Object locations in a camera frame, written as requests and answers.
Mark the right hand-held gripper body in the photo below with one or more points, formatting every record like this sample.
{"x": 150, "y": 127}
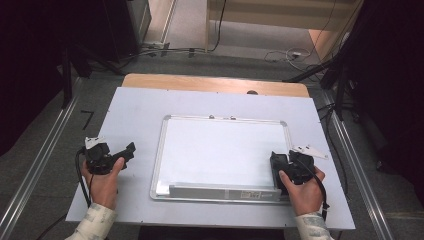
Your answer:
{"x": 301, "y": 168}

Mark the person's left hand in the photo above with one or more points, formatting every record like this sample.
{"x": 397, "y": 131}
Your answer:
{"x": 103, "y": 190}

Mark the power strip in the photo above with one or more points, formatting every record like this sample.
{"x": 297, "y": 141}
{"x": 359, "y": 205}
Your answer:
{"x": 155, "y": 45}

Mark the light wooden furniture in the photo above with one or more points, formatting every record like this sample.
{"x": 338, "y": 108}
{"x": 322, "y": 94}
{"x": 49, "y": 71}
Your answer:
{"x": 266, "y": 13}

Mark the wooden table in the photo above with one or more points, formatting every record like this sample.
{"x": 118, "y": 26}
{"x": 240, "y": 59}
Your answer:
{"x": 200, "y": 83}

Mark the black cabinet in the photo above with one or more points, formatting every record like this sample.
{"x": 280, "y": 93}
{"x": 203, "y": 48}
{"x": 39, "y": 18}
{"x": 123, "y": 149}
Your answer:
{"x": 120, "y": 30}

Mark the white whiteboard with metal frame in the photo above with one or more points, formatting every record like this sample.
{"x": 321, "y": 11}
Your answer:
{"x": 220, "y": 150}

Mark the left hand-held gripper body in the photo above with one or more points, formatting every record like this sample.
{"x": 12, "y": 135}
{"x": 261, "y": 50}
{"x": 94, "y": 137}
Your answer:
{"x": 98, "y": 158}

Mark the dark curtain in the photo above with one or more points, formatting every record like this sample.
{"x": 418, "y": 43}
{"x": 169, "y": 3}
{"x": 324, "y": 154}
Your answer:
{"x": 393, "y": 83}

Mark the black stand pole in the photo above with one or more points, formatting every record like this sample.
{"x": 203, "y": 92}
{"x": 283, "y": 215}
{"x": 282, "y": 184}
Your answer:
{"x": 67, "y": 83}

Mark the metal floor rail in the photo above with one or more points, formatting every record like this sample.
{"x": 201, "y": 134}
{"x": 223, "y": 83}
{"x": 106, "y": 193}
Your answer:
{"x": 360, "y": 180}
{"x": 36, "y": 166}

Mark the black tripod stand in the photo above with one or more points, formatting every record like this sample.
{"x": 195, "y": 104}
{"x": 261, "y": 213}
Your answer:
{"x": 340, "y": 96}

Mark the person's right hand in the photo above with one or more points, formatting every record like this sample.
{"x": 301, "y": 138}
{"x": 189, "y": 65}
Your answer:
{"x": 305, "y": 196}

